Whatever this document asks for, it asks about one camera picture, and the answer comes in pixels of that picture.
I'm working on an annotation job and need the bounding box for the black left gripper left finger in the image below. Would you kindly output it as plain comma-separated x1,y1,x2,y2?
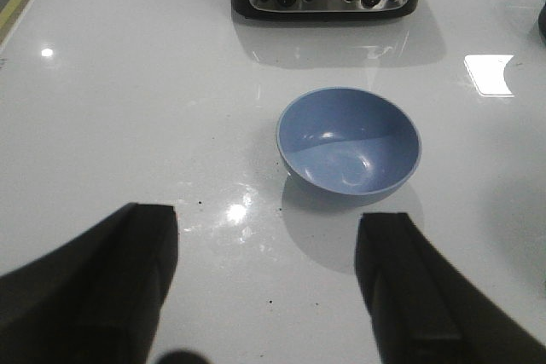
1,203,177,363

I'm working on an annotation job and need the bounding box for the dark blue saucepan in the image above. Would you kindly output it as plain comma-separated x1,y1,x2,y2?
537,4,546,43

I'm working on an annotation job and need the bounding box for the blue bowl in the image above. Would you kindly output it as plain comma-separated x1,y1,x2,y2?
276,87,422,205

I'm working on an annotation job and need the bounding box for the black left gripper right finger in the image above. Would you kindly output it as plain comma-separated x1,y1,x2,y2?
355,213,545,363

